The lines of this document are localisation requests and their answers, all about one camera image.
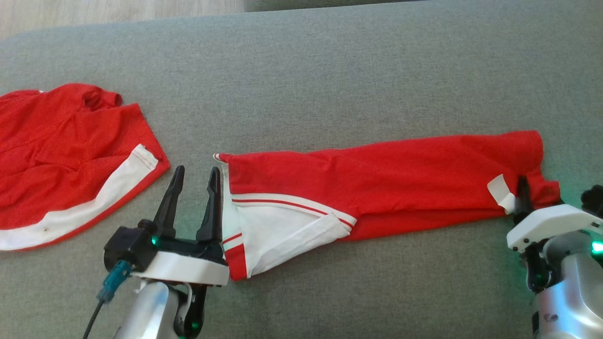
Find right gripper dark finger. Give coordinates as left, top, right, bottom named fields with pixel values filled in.
left=513, top=176, right=534, bottom=225

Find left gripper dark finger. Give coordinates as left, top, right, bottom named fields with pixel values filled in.
left=152, top=165, right=186, bottom=239
left=196, top=166, right=222, bottom=244

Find red jersey with white sleeves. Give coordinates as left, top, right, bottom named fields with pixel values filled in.
left=213, top=130, right=562, bottom=282

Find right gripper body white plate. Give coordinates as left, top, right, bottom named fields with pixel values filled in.
left=506, top=204, right=603, bottom=253

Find small grey sofa cushion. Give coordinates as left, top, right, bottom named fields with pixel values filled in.
left=244, top=0, right=424, bottom=13

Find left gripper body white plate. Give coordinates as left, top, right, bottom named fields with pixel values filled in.
left=132, top=236, right=230, bottom=287

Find large grey sofa seat cushion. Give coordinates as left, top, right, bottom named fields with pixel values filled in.
left=0, top=0, right=603, bottom=339

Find left black cable teal plug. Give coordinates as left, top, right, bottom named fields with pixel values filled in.
left=82, top=260, right=134, bottom=339

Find red shorts with white stripe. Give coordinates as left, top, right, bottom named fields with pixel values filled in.
left=0, top=83, right=171, bottom=252

